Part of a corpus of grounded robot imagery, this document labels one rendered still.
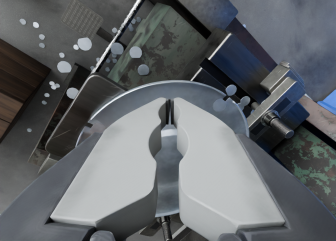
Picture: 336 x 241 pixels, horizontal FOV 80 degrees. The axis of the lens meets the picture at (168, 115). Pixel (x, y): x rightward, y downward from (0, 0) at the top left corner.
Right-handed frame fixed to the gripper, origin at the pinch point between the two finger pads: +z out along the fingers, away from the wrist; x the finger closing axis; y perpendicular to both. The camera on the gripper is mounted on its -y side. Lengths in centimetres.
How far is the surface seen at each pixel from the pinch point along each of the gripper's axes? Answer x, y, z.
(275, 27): 55, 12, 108
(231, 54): 10.2, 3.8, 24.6
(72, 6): -35, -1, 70
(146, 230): -5.7, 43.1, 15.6
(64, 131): -14.4, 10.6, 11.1
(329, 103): 107, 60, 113
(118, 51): -9.6, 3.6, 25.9
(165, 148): -0.9, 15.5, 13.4
